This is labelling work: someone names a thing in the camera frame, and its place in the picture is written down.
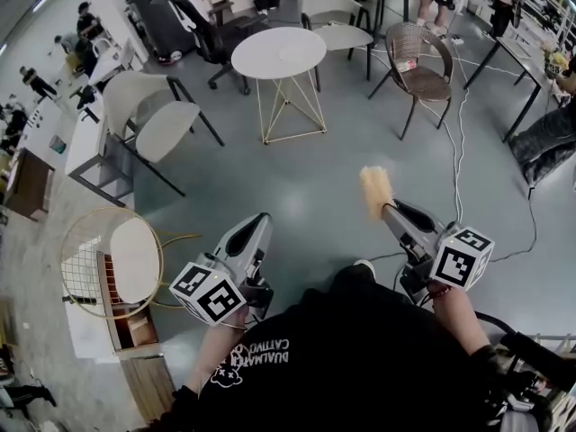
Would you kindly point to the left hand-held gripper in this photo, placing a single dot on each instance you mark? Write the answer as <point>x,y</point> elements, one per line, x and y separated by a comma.
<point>207,295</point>

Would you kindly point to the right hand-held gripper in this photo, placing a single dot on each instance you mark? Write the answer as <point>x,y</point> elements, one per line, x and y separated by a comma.
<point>459,263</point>

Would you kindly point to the yellow sponge cloth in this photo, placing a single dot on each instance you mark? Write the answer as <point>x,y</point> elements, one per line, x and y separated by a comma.
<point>373,187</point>

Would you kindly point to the white plate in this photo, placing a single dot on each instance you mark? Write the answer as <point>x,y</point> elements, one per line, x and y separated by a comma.
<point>293,53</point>

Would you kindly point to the person's left forearm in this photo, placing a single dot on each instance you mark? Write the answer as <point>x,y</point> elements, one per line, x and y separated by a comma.
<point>216,353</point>

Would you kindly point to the person's right forearm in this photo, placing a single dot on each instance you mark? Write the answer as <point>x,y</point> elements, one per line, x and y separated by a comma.
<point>459,322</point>

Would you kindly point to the person's white shoe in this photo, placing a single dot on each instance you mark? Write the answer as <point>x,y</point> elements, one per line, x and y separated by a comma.
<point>364,266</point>

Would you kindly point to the person's black trousers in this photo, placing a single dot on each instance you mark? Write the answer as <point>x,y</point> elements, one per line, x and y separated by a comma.
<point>351,279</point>

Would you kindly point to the silver bangle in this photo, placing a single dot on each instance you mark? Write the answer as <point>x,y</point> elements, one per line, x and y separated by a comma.
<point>234,326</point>

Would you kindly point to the beige chair black legs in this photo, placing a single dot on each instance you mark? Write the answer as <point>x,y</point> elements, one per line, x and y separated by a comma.
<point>166,124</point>
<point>337,16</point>

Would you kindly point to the wooden cabinet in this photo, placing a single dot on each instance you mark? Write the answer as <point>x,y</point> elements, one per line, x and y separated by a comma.
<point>135,326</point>

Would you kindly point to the brown wicker chair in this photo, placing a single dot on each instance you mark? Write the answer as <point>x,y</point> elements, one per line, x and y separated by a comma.
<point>423,79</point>

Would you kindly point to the person's black printed shirt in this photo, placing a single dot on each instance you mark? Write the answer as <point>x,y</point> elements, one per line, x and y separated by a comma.
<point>360,367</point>

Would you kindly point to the plastic bottle red label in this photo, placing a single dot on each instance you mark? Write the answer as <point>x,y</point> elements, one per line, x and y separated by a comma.
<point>406,65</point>

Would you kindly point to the white low cabinet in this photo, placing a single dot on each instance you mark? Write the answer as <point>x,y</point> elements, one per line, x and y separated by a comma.
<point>85,331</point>

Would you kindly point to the round white table gold legs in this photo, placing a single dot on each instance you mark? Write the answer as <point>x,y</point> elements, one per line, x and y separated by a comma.
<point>261,47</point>

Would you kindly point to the white power strip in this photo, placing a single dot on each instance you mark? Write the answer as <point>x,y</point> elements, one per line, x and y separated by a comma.
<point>456,41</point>

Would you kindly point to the black office chair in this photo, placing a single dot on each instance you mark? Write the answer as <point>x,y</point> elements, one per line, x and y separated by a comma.
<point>225,34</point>

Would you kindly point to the black framed table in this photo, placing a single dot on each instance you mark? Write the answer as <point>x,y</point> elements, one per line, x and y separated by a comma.
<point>517,52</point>

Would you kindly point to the teal bin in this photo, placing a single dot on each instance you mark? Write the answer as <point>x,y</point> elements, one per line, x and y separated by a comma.
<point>57,144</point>

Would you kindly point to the flower pot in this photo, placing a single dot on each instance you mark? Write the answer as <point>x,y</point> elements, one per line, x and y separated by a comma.
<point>555,61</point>

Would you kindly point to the brown wooden table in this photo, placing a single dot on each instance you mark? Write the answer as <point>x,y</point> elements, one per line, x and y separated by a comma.
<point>29,182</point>

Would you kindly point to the light wooden stool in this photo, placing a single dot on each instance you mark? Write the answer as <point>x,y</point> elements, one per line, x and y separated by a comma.
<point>220,9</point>

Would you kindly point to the dark grey wheeled machine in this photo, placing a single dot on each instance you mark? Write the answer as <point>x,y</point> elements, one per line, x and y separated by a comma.
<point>157,20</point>

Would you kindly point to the white long counter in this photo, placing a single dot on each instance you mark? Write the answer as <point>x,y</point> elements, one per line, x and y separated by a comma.
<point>42,124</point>

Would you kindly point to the white desk black frame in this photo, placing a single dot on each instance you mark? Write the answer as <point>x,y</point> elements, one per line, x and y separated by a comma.
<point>83,146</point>

